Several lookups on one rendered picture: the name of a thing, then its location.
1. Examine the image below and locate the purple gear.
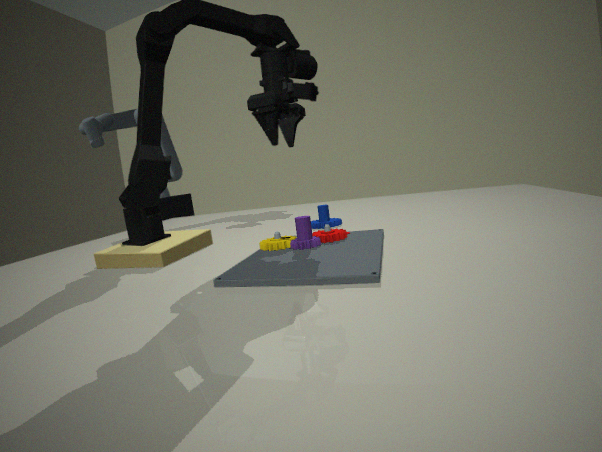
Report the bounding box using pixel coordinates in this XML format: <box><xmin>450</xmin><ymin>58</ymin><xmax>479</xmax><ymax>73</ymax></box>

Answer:
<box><xmin>290</xmin><ymin>216</ymin><xmax>321</xmax><ymax>250</ymax></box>

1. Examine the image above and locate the blue gear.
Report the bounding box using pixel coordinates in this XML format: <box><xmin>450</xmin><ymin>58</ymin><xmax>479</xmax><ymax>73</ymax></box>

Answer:
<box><xmin>311</xmin><ymin>205</ymin><xmax>342</xmax><ymax>229</ymax></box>

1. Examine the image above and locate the yellow gear with black stripe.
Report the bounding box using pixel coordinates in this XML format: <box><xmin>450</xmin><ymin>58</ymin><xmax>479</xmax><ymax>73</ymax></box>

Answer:
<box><xmin>259</xmin><ymin>236</ymin><xmax>296</xmax><ymax>251</ymax></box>

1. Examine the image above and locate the red gear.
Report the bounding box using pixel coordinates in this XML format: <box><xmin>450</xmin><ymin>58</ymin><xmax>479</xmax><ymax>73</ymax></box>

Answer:
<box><xmin>312</xmin><ymin>229</ymin><xmax>347</xmax><ymax>243</ymax></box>

